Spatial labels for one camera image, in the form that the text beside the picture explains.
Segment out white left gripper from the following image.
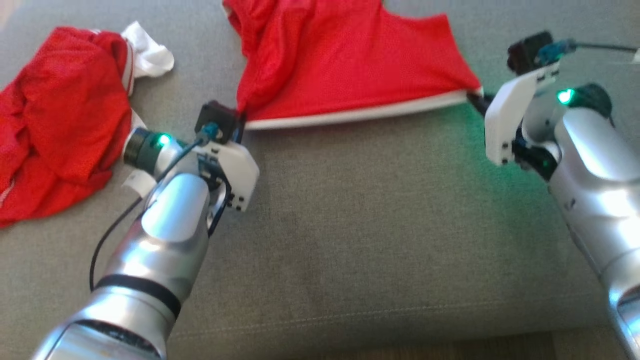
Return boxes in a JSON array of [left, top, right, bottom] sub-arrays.
[[196, 111, 261, 213]]

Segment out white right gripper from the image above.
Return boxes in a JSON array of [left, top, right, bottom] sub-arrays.
[[467, 62, 561, 167]]

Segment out red mesh shorts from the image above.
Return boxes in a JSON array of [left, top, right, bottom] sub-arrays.
[[222, 0, 485, 132]]

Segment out red jersey with white trim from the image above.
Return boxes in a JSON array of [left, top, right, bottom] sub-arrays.
[[0, 21, 176, 228]]

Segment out large grey sofa seat cushion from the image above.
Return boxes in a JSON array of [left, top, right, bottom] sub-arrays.
[[0, 0, 640, 358]]

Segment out left black cable teal connector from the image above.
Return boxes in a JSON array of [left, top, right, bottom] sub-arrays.
[[89, 122, 222, 293]]

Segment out black cable teal connector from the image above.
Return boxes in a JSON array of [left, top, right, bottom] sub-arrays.
[[537, 40, 640, 64], [89, 122, 222, 293]]

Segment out right black cable teal connector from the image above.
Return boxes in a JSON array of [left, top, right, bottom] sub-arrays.
[[537, 40, 640, 64]]

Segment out white left cable label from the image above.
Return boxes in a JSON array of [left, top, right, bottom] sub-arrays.
[[122, 169, 157, 199]]

